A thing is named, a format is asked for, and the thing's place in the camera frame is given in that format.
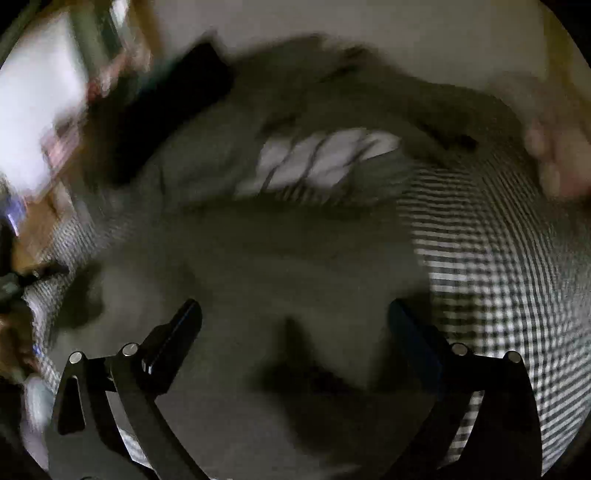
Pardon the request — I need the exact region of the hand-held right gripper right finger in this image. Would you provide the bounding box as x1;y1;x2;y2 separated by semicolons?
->
388;299;544;480

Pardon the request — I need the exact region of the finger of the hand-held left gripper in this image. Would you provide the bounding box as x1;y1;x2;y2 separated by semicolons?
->
25;264;71;281

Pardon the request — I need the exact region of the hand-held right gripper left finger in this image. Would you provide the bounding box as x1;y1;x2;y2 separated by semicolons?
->
46;299;204;480

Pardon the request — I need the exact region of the grey zip hooded jacket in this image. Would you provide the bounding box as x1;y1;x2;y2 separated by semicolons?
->
46;106;435;480

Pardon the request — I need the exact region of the black and white checkered bedsheet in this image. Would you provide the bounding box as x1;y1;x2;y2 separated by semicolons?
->
21;150;591;477

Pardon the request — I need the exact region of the black garment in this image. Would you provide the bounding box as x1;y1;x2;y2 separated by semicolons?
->
87;41;237;186

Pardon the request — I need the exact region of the grey garment with white stripes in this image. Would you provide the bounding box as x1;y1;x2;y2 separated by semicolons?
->
235;127;413;205

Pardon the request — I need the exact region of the pink plush toy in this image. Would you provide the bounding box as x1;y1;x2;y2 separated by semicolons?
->
523;114;591;200

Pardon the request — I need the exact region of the wooden bed rail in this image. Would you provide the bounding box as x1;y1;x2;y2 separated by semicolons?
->
11;178;95;275

